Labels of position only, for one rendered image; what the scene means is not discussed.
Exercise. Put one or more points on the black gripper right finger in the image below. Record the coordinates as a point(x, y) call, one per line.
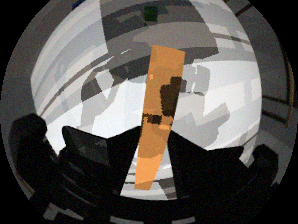
point(192, 164)

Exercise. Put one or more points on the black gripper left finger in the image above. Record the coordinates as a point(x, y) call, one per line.
point(116, 153)

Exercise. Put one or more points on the brown bar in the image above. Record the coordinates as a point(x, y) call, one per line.
point(160, 103)

